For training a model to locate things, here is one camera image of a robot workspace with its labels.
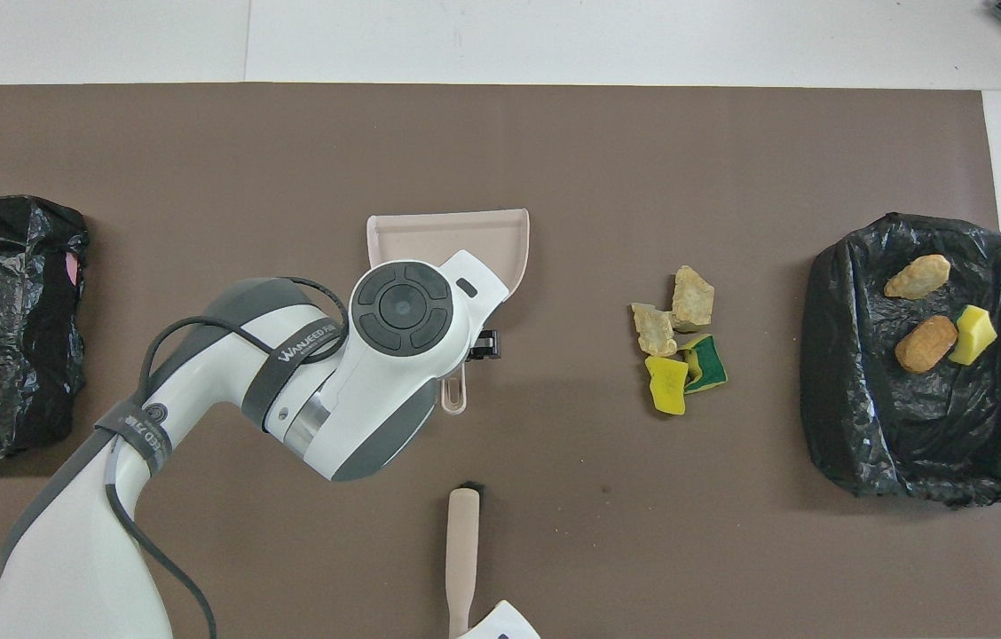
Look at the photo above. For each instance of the black bag bin pink spot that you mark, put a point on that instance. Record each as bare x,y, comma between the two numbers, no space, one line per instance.
3,382

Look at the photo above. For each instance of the small yellow sponge piece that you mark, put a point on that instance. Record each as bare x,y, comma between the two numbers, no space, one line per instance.
973,335

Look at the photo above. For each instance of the pale yellow foam chunk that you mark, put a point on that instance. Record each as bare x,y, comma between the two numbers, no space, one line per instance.
658,330
918,277
693,300

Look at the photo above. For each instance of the brown foam chunk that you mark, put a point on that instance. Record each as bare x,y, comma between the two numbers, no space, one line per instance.
926,344

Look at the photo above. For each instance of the beige plastic dustpan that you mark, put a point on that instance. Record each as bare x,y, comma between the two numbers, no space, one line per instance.
429,235

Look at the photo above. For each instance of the yellow and green sponge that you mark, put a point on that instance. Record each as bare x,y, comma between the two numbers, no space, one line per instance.
711,366

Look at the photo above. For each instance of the brown table mat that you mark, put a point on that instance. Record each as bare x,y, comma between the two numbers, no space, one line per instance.
642,142

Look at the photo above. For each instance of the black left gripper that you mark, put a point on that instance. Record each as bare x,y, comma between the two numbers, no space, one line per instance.
484,344

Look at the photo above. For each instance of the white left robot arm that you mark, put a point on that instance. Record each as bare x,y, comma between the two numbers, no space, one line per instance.
394,373

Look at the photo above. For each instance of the beige hand brush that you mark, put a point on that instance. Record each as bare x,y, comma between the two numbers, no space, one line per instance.
463,550

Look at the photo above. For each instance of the black bag lined bin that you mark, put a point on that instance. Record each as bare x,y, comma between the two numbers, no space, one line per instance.
891,426

